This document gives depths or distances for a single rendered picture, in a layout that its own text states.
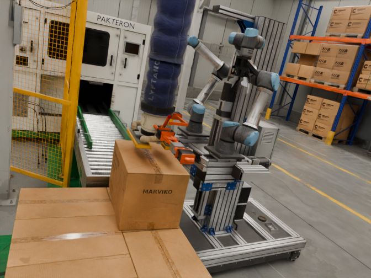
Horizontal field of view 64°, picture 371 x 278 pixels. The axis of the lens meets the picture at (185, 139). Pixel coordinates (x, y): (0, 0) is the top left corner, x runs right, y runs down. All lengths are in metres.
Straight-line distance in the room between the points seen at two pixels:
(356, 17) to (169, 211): 8.72
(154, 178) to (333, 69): 8.53
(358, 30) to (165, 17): 8.28
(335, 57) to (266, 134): 7.59
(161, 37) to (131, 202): 1.02
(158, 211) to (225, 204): 0.86
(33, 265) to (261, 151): 1.81
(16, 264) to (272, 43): 2.13
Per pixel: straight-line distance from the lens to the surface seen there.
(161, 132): 1.74
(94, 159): 2.95
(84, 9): 2.97
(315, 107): 10.10
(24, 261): 1.76
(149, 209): 1.93
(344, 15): 10.22
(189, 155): 1.44
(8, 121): 3.04
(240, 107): 2.33
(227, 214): 2.74
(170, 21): 1.86
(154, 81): 1.88
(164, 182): 1.86
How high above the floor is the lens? 1.66
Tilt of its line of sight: 16 degrees down
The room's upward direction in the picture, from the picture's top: 12 degrees clockwise
